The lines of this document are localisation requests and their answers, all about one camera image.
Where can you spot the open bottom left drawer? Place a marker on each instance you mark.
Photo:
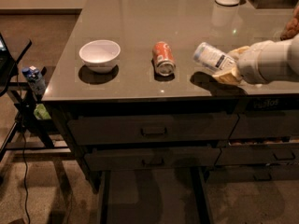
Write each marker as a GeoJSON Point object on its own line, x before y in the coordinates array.
{"type": "Point", "coordinates": [154, 196]}

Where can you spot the middle right drawer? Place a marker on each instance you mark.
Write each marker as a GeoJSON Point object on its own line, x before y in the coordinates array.
{"type": "Point", "coordinates": [253, 155]}

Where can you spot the orange soda can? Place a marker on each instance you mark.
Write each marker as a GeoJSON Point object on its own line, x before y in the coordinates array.
{"type": "Point", "coordinates": [163, 60]}

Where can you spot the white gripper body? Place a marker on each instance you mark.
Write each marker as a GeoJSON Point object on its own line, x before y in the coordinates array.
{"type": "Point", "coordinates": [251, 64]}

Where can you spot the middle left drawer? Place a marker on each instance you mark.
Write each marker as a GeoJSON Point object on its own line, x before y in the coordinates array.
{"type": "Point", "coordinates": [149, 158]}

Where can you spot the top left drawer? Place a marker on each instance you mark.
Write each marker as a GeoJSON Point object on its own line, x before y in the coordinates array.
{"type": "Point", "coordinates": [151, 128]}

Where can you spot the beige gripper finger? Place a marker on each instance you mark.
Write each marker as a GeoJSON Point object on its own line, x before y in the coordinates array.
{"type": "Point", "coordinates": [229, 76]}
{"type": "Point", "coordinates": [236, 53]}

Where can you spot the blue bottle on side stand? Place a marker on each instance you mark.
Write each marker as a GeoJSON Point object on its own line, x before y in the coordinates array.
{"type": "Point", "coordinates": [35, 80]}

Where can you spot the jar of nuts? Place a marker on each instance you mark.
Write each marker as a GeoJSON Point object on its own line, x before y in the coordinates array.
{"type": "Point", "coordinates": [292, 26]}

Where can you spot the white ceramic bowl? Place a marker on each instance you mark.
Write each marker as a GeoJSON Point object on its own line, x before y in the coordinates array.
{"type": "Point", "coordinates": [100, 56]}

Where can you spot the green packet on stand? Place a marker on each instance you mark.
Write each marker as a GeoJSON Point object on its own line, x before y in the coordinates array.
{"type": "Point", "coordinates": [41, 112]}

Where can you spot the black side table stand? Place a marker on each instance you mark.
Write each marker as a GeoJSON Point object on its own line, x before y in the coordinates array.
{"type": "Point", "coordinates": [20, 93]}

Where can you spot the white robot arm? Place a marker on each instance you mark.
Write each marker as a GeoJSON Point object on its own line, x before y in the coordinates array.
{"type": "Point", "coordinates": [285, 60]}

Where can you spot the top right drawer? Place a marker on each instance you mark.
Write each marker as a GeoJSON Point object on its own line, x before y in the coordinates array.
{"type": "Point", "coordinates": [264, 124]}

